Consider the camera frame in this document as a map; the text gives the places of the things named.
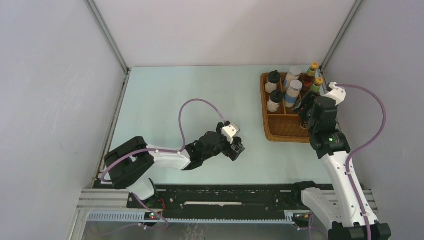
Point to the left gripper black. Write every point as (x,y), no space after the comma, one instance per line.
(232,154)

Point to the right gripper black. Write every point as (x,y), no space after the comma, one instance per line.
(308,99)

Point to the blue-label silver-lid jar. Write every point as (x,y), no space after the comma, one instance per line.
(292,93)
(293,74)

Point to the yellow-cap sauce bottle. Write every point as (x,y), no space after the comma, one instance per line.
(309,77)
(317,84)

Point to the black-spout-lid jar white beads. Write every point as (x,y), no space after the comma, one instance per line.
(275,100)

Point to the large black-lid jar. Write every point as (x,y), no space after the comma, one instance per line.
(272,82)

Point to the small black-lid spice jar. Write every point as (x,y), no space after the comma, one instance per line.
(304,125)

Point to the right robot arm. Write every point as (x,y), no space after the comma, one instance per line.
(352,218)

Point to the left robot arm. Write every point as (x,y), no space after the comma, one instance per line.
(128,164)

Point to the wicker divided basket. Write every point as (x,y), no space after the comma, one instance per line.
(282,125)

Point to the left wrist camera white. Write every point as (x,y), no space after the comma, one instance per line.
(230,131)

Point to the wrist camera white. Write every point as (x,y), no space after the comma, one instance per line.
(336,93)
(230,131)

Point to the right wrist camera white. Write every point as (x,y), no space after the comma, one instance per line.
(336,93)

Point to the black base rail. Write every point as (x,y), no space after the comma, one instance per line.
(258,202)

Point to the aluminium corner frame right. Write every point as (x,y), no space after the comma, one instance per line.
(341,33)

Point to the aluminium corner frame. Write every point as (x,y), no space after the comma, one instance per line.
(107,34)
(341,33)

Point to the aluminium corner frame left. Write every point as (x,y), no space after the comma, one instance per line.
(107,34)

